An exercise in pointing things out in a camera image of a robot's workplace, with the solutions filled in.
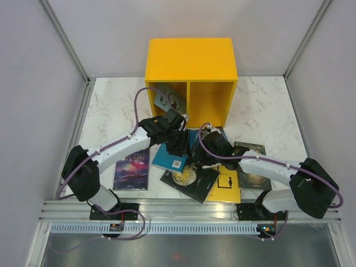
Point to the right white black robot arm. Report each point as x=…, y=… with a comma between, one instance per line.
x=309, y=188

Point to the light blue cat book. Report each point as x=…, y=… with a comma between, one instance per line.
x=176, y=100

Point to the white slotted cable duct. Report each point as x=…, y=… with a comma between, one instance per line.
x=154, y=228

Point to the blue 20000 Leagues book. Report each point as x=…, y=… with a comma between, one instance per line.
x=175, y=163

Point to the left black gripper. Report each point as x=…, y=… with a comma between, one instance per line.
x=182, y=148

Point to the right aluminium frame post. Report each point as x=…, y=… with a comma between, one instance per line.
x=322, y=10

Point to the yellow notebook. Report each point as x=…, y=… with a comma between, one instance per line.
x=226, y=189

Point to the dark Wuthering Heights book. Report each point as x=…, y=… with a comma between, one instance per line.
x=217, y=143

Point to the aluminium frame post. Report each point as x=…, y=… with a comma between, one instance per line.
x=55, y=22
x=322, y=10

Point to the aluminium front rail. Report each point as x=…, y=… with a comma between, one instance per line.
x=155, y=210

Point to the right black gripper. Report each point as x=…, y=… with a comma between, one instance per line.
x=204, y=161

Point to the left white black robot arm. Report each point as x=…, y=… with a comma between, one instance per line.
x=83, y=167

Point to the black Moon and Sixpence book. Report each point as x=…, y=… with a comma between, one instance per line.
x=194, y=181

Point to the left aluminium frame post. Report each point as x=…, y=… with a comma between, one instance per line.
x=55, y=22

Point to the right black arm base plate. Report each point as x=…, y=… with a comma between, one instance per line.
x=252, y=212

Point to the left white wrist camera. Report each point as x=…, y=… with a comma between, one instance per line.
x=175, y=119

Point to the yellow wooden two-slot shelf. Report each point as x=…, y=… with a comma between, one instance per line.
x=202, y=70

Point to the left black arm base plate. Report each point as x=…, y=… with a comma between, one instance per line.
x=118, y=213

